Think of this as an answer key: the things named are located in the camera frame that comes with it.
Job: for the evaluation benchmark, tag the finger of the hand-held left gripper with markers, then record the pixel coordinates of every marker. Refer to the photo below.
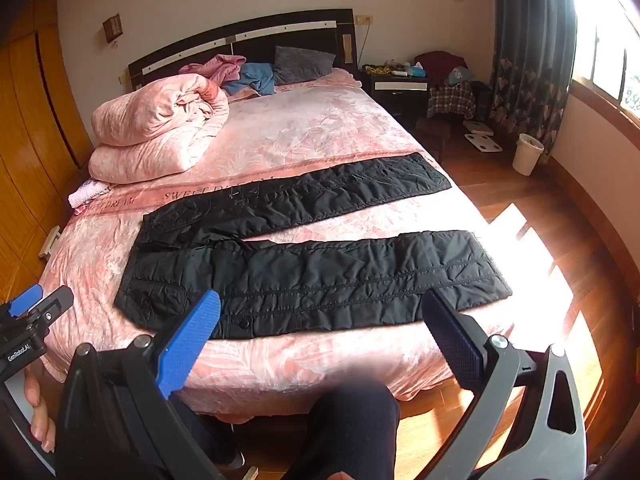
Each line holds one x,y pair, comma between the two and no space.
55,305
25,300

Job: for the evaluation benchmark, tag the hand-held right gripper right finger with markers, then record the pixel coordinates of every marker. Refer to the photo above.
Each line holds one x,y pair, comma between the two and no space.
455,347

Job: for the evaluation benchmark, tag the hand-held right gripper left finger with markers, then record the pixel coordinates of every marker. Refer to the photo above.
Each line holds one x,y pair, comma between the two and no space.
190,345

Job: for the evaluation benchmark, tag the person's left hand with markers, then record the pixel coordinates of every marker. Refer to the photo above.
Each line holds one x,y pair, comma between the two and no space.
37,412

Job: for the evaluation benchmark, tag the white rectangular object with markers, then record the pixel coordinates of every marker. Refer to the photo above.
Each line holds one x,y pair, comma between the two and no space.
50,241

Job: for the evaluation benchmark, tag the small pink white cloth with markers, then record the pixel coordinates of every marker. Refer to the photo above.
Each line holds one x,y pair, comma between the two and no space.
85,194

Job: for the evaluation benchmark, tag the person's right leg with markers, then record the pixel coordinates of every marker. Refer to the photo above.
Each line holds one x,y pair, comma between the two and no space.
345,430

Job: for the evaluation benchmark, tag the wooden wardrobe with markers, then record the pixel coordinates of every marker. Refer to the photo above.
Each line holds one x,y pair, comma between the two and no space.
25,160

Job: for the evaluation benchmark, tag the folded pink quilt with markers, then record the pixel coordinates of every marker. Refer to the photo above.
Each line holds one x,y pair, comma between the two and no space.
150,130

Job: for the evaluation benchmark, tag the white trash bin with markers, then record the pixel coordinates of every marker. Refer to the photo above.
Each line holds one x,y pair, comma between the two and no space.
526,155

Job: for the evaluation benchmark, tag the white bathroom scale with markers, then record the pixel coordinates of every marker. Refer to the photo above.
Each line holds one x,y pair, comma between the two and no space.
477,126
482,142

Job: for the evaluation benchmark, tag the dark stool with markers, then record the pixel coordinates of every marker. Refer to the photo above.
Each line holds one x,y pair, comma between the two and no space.
434,135

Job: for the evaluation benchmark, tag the plaid bag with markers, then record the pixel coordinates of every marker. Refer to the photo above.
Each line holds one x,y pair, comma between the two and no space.
450,100

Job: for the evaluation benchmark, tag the bed with pink floral cover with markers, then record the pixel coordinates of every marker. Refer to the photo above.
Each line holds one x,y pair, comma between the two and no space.
325,130

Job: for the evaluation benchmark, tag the dark nightstand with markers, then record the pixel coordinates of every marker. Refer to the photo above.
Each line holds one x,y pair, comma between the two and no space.
395,95

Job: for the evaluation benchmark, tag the blue clothing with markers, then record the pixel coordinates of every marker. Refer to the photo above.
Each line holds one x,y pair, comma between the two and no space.
255,77

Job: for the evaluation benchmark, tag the teal tissue box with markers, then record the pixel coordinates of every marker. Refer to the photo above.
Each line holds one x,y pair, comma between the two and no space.
417,71

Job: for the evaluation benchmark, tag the pink clothing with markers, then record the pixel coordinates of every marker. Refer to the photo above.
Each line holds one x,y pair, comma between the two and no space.
225,66

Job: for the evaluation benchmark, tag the dark red garment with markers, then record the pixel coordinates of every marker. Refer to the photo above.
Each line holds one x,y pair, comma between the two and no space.
440,62

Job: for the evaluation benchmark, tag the dark patterned curtain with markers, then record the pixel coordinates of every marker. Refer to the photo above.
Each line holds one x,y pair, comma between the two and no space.
530,60

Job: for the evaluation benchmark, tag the grey pillow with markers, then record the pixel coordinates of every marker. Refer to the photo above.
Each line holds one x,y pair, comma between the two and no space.
300,62

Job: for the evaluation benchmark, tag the dark wooden headboard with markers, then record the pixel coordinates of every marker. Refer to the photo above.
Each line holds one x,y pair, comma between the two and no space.
280,35

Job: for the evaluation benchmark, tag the window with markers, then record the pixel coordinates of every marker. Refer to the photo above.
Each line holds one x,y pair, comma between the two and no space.
610,50

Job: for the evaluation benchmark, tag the brown wall lamp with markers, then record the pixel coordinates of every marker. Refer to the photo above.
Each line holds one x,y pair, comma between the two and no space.
112,27

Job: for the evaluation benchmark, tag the wall socket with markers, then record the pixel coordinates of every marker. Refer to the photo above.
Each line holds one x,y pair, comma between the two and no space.
363,19

